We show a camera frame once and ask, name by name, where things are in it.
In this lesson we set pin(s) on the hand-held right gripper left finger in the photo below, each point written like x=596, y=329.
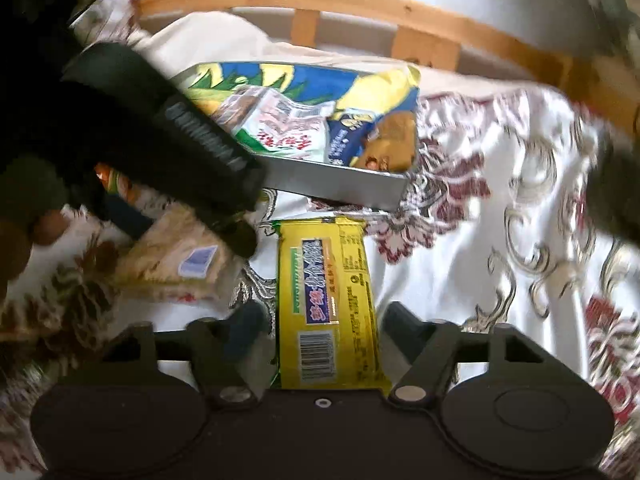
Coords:
x=246, y=332

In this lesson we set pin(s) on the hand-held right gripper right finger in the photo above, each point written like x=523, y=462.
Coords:
x=402, y=327

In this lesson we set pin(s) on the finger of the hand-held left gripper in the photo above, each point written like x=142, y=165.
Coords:
x=127, y=217
x=240, y=237

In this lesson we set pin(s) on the orange snack bag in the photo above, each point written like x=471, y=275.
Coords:
x=112, y=177

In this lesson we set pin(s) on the rice cracker packet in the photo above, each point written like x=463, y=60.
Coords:
x=170, y=260

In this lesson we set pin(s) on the clear biscuit packet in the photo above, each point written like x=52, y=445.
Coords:
x=240, y=110

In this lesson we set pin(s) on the mandarin orange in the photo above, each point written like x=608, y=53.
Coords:
x=47, y=228

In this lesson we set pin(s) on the yellow snack packet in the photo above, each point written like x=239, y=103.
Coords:
x=325, y=300

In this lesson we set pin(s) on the green and white snack packet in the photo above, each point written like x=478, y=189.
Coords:
x=285, y=132

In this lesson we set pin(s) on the blue and white snack packet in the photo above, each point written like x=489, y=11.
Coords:
x=350, y=137

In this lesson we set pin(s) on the gold snack packet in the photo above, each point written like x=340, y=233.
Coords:
x=392, y=145

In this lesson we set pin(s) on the white pillow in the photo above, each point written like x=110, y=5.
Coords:
x=225, y=42

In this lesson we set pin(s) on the floral satin blanket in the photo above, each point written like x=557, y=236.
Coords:
x=500, y=220

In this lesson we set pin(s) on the colourful drawing paper lining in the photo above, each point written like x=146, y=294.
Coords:
x=310, y=77

